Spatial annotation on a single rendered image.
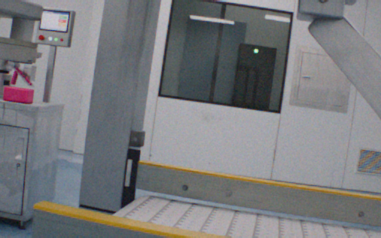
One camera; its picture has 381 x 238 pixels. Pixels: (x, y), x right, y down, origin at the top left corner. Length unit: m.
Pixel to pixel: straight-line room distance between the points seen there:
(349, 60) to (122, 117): 0.37
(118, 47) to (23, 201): 2.48
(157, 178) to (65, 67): 5.28
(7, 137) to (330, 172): 3.88
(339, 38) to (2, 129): 2.80
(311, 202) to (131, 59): 0.28
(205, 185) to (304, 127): 5.15
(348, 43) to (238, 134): 5.34
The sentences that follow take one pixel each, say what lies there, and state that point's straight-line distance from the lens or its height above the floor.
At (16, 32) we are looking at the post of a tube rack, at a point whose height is 1.00.
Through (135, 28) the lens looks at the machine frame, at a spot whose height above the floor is 1.03.
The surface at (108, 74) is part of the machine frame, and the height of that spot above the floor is 0.97.
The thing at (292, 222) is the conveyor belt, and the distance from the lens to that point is 0.57.
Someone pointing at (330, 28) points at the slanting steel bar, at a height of 1.01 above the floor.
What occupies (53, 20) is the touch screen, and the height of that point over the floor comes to 1.30.
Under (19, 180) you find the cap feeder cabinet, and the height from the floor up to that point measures 0.31.
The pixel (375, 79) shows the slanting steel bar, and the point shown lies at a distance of 0.30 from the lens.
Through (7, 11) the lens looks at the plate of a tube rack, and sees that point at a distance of 0.56.
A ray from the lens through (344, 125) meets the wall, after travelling 5.83.
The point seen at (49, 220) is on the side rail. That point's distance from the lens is 0.35.
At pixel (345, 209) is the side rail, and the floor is 0.85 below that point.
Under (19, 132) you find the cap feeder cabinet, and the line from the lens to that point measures 3.00.
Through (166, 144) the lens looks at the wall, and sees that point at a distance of 5.66.
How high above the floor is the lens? 0.96
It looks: 3 degrees down
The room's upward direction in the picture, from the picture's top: 8 degrees clockwise
